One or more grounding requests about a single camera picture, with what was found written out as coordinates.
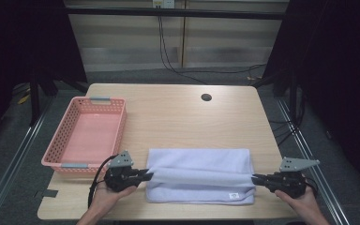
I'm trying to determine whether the person's right hand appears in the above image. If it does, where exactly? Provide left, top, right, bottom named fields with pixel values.
left=275, top=187, right=319, bottom=217

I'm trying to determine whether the black horizontal frame bar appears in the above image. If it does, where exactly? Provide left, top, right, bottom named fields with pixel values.
left=64, top=7, right=290, bottom=22

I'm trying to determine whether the white wall socket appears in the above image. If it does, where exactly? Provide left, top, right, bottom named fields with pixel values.
left=152, top=0, right=176, bottom=9

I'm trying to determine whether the right hand-held gripper cable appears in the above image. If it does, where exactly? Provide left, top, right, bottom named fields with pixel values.
left=304, top=176, right=320, bottom=199

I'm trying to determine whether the light purple towel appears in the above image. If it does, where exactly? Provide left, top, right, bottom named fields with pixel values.
left=145, top=147, right=257, bottom=206

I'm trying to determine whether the left hand-held gripper cable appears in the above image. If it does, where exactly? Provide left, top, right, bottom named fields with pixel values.
left=87, top=154, right=120, bottom=209

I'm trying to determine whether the hand-held gripper cable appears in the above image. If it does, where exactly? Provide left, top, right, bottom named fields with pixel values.
left=87, top=154, right=120, bottom=209
left=304, top=176, right=320, bottom=199

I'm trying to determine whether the metal floor rail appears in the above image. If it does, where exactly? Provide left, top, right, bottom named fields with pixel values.
left=0, top=96, right=56, bottom=225
left=275, top=96, right=352, bottom=225

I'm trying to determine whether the black floor cable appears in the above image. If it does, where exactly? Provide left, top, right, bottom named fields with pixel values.
left=177, top=63, right=267, bottom=76

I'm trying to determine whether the person's left hand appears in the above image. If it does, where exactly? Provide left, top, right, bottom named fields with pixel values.
left=88, top=181, right=138, bottom=217

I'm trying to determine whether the pink plastic basket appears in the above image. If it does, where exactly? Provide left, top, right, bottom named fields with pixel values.
left=40, top=96, right=128, bottom=175

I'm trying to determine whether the black metal stand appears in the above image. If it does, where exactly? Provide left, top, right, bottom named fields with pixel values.
left=27, top=72, right=42, bottom=127
left=288, top=70, right=298, bottom=124

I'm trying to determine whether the black tape strip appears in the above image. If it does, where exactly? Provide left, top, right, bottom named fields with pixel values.
left=41, top=188, right=59, bottom=199

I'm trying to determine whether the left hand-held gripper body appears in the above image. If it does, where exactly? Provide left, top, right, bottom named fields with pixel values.
left=103, top=150, right=138, bottom=193

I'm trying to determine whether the black hanging cable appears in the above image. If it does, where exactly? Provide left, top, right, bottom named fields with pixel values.
left=157, top=15, right=208, bottom=85

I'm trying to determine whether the yellow floor item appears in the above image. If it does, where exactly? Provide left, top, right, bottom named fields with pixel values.
left=17, top=93, right=31, bottom=105

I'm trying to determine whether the bundle of black floor cables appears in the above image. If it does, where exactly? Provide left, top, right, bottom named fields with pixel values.
left=268, top=117, right=305, bottom=146

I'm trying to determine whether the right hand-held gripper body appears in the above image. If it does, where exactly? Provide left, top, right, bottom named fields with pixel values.
left=269, top=157, right=321, bottom=199

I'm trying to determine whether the black curtain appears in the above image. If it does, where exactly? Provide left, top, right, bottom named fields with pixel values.
left=0, top=0, right=89, bottom=151
left=262, top=0, right=360, bottom=191

